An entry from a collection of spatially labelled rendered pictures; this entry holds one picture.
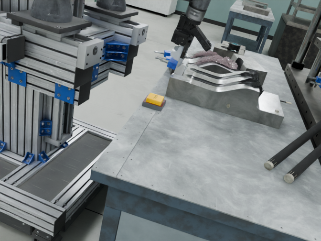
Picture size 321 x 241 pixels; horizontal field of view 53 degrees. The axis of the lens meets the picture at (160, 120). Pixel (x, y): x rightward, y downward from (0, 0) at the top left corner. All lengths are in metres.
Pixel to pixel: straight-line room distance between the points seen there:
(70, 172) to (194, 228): 1.03
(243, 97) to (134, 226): 0.70
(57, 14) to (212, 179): 0.80
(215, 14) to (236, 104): 7.36
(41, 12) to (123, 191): 0.71
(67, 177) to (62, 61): 0.73
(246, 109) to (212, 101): 0.14
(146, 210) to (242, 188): 0.28
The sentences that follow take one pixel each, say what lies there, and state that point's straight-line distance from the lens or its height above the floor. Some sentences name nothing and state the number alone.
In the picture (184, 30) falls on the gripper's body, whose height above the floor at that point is 1.08.
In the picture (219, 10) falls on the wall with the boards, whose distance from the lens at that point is 8.68.
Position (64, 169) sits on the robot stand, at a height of 0.21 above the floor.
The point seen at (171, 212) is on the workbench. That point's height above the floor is 0.73.
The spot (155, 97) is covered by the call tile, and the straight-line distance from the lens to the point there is 1.29.
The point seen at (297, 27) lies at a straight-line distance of 5.89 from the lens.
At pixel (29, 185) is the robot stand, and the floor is 0.21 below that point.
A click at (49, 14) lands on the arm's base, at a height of 1.06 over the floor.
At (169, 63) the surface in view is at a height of 0.93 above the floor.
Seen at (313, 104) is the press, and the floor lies 0.79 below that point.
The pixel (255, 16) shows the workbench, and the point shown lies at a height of 0.77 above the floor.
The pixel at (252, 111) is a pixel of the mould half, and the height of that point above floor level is 0.84.
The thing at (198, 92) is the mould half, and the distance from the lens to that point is 1.39.
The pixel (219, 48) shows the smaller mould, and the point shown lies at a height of 0.87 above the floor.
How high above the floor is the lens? 1.34
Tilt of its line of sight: 27 degrees down
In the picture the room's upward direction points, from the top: 14 degrees clockwise
